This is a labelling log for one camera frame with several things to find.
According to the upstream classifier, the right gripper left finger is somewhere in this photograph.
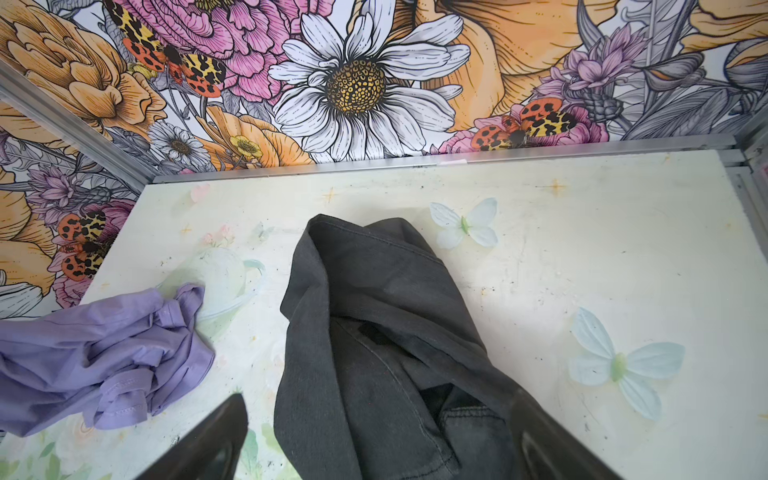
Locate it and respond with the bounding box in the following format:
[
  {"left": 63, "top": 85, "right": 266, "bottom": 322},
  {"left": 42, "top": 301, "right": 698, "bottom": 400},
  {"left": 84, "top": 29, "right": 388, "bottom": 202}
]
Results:
[{"left": 137, "top": 393, "right": 248, "bottom": 480}]

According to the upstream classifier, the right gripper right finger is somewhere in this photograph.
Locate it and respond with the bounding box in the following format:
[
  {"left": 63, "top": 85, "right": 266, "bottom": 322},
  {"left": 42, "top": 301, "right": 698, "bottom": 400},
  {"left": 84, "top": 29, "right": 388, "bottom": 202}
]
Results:
[{"left": 509, "top": 390, "right": 620, "bottom": 480}]

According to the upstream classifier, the lavender purple cloth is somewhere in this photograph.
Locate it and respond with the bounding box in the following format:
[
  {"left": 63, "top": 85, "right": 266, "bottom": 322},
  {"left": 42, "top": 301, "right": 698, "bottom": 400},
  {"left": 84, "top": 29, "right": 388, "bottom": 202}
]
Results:
[{"left": 1, "top": 284, "right": 215, "bottom": 437}]

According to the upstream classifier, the dark grey cloth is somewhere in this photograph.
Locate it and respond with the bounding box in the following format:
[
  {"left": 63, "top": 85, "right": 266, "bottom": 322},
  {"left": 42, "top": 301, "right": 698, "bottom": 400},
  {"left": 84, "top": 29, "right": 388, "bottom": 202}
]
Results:
[{"left": 274, "top": 215, "right": 526, "bottom": 479}]

